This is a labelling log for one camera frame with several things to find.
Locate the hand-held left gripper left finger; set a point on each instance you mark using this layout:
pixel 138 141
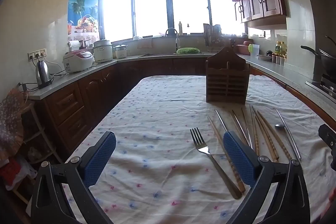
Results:
pixel 101 158

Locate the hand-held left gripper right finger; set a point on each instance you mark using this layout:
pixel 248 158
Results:
pixel 240 158

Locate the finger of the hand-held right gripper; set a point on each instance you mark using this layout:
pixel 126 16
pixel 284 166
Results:
pixel 327 136

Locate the metal fork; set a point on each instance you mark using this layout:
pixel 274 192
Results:
pixel 223 176

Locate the patterned wooden chopstick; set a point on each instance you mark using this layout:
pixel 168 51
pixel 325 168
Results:
pixel 213 127

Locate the metal spoon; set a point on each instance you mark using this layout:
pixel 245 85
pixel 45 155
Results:
pixel 279 126

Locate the wooden utensil holder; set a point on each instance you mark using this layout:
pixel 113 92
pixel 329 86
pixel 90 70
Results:
pixel 227 82

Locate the gas stove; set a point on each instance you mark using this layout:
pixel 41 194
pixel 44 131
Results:
pixel 325 85

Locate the wooden lower cabinets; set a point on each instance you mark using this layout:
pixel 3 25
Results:
pixel 78 98

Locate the white dotted tablecloth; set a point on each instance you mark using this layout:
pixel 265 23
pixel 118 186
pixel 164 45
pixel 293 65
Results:
pixel 157 121

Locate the wooden shelf rack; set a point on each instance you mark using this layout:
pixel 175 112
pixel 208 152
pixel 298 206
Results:
pixel 36 134

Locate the black wok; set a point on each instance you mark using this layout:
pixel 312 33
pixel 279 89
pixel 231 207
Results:
pixel 328 61

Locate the white plastic bag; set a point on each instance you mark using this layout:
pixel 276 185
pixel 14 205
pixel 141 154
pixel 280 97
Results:
pixel 21 174

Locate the grey stone countertop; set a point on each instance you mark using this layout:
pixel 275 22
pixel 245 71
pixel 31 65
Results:
pixel 278 70

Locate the white spice jar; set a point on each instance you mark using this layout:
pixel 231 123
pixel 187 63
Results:
pixel 282 60
pixel 278 59
pixel 273 58

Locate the floral cloth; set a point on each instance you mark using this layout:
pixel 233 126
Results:
pixel 10 121

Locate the yellow oil bottle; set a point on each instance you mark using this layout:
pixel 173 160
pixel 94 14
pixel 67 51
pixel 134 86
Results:
pixel 277 48
pixel 283 48

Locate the white pink rice cooker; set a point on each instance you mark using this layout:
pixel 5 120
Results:
pixel 78 60

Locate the white bowl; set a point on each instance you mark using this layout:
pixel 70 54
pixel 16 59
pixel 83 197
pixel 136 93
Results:
pixel 263 56

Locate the steel electric kettle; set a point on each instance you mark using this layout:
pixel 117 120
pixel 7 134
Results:
pixel 43 73

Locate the white slow cooker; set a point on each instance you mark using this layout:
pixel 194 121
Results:
pixel 103 50

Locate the small white pot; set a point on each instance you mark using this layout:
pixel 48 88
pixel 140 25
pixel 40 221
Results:
pixel 121 52

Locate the clear pitcher green lid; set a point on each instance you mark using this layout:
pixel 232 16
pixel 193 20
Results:
pixel 254 50

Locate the pink plastic basin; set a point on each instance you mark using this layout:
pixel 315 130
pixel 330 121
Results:
pixel 242 48

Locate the paper towel roll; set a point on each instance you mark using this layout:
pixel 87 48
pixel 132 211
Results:
pixel 74 45

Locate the green colander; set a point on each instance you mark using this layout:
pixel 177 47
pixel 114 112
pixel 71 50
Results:
pixel 187 50

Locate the dish drying rack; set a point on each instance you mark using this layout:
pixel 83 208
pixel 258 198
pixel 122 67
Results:
pixel 212 32

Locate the steel kitchen faucet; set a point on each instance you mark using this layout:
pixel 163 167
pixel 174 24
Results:
pixel 176 41

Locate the dish soap bottle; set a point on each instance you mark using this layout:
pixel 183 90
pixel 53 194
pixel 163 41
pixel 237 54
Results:
pixel 180 28

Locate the large kitchen window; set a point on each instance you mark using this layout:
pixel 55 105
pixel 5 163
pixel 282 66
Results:
pixel 152 8

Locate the wall socket strip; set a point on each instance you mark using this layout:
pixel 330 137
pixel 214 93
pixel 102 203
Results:
pixel 36 54

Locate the tropical fruit wall poster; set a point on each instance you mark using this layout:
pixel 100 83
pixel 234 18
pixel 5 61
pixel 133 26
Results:
pixel 82 11

